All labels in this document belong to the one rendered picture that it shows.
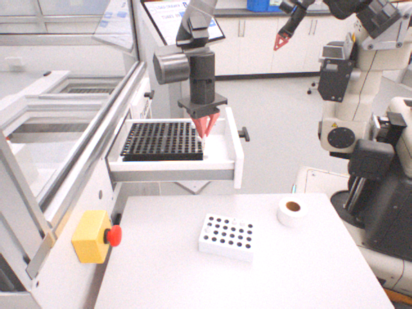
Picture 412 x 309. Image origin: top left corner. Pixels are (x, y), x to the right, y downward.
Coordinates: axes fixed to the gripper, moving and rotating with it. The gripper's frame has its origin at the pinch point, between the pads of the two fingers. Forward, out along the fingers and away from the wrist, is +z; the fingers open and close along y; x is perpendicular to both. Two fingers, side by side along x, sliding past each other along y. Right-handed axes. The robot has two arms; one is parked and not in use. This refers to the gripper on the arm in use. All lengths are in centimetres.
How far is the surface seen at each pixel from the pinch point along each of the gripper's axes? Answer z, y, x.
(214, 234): 17.0, 7.2, 15.5
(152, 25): -13, -26, -91
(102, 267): 26.6, 31.5, 2.4
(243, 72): 82, -218, -243
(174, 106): 41, -40, -104
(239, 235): 17.2, 2.3, 18.7
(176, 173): 10.0, 7.7, -1.2
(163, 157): 8.3, 8.5, -7.6
